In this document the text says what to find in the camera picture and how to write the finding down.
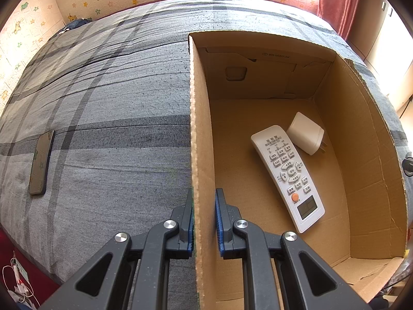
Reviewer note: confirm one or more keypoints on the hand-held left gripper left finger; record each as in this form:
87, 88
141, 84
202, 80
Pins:
190, 229

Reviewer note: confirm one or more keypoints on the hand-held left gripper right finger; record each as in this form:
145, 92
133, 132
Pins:
220, 229

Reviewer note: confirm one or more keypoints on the white remote control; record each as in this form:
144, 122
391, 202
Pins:
287, 174

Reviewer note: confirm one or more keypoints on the brown cardboard box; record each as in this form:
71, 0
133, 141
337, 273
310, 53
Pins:
245, 116

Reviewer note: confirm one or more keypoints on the large white charger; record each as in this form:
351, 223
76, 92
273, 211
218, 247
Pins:
305, 132

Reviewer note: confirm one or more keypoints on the black round cap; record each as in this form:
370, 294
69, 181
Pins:
409, 164

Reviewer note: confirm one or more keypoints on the grey plaid blanket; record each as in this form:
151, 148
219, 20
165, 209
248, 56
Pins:
113, 103

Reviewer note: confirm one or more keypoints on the black smartphone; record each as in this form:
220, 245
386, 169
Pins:
40, 164

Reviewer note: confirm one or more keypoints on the white power strip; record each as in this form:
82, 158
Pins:
20, 274

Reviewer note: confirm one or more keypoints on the dark blue cloth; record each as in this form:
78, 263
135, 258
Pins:
75, 24

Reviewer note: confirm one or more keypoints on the cream wardrobe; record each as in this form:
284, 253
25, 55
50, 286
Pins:
380, 38

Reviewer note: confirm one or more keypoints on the red curtain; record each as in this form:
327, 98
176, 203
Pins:
338, 0

